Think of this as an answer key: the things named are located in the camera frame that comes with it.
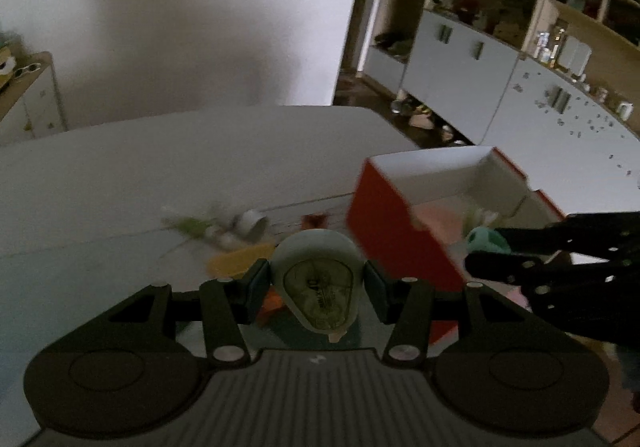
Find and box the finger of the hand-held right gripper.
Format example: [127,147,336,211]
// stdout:
[494,212,640,253]
[466,251,616,298]

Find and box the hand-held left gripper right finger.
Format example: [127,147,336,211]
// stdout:
[365,259,556,370]

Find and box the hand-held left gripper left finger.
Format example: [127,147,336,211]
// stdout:
[80,258,272,369]

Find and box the yellow printed box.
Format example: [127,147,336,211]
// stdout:
[207,247,273,278]

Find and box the teal round plastic toy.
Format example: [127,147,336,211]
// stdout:
[465,226,511,255]

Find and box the red cardboard box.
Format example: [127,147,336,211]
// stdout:
[346,146,568,345]

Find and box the long green tube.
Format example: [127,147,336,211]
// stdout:
[160,214,221,240]

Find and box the pink bowl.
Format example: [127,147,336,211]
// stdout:
[415,204,468,240]

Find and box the orange toy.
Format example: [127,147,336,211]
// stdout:
[259,289,289,319]

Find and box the white rounded appliance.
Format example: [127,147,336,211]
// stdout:
[557,36,591,76]

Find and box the clear glass jar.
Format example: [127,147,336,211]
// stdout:
[532,30,566,68]

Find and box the wooden sideboard cabinet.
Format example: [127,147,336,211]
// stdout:
[0,52,68,145]

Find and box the tan tissue box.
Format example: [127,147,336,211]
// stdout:
[0,47,16,89]

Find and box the white wall cabinet unit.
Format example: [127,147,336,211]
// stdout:
[362,0,640,218]

